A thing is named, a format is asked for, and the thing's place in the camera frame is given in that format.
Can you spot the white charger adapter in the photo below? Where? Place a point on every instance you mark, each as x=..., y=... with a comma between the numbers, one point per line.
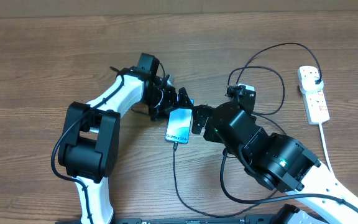
x=309, y=85

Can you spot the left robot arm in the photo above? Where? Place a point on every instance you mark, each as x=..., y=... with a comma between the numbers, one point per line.
x=87, y=150

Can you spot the white power strip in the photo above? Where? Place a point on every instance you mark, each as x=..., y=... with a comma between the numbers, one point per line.
x=315, y=103

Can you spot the Galaxy smartphone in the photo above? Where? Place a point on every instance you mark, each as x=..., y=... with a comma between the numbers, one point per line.
x=178, y=127

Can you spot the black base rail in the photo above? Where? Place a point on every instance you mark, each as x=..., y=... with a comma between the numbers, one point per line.
x=287, y=214

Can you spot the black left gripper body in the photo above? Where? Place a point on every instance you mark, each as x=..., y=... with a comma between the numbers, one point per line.
x=160, y=100

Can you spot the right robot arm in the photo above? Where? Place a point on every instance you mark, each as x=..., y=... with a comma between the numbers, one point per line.
x=275, y=161

